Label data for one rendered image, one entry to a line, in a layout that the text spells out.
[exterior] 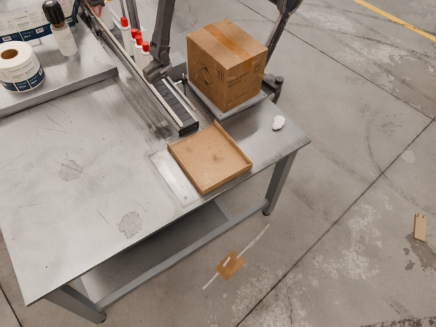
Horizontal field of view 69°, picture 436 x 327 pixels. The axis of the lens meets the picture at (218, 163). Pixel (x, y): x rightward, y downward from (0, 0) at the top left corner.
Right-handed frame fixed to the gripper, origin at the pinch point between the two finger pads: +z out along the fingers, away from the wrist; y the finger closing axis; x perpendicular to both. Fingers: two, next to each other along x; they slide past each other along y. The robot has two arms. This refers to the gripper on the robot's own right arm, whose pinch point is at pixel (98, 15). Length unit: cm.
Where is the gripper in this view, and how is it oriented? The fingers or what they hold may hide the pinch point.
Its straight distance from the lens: 197.6
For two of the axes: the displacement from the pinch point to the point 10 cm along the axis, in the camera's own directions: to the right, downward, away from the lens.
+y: 5.7, 7.0, -4.4
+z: -0.6, 5.7, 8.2
